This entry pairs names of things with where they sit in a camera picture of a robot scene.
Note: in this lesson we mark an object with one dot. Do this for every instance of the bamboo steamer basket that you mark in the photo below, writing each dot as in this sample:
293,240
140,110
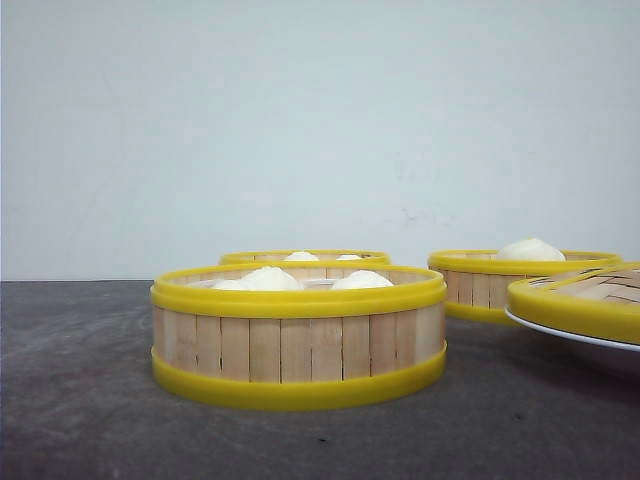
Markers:
312,349
325,255
477,280

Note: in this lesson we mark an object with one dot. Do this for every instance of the woven bamboo steamer lid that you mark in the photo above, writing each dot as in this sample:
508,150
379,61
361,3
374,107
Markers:
600,304

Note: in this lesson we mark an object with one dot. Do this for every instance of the right white bun front basket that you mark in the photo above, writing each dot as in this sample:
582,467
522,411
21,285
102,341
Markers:
362,279

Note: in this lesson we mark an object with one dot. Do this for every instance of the large white bun front basket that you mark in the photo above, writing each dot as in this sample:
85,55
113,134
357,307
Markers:
270,278

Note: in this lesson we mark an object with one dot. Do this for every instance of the small white bun front basket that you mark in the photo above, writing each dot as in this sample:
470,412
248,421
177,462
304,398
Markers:
230,284

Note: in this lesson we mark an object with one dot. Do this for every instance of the white plate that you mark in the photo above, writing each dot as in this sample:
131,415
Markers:
614,356

